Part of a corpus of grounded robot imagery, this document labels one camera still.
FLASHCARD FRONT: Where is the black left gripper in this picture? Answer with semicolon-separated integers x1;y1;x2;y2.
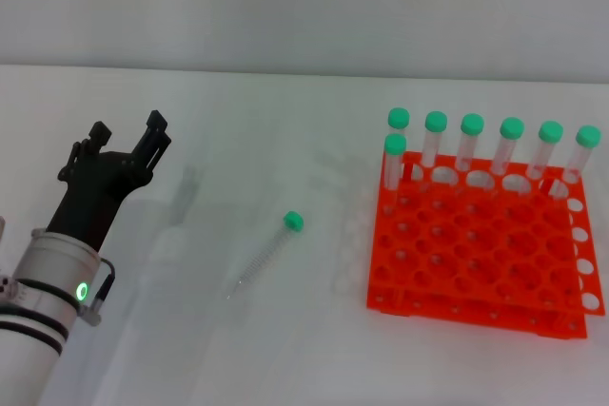
46;109;173;254

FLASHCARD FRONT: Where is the clear test tube green cap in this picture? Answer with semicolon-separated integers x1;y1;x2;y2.
226;209;305;301
553;125;603;199
383;132;409;215
489;116;526;178
455;113;486;175
422;110;449;180
386;106;412;180
525;120;565;183

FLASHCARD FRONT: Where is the silver cable connector with cable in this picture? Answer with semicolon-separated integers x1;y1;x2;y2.
77;257;117;327

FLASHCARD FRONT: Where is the orange test tube rack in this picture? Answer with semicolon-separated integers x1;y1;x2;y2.
365;150;607;340

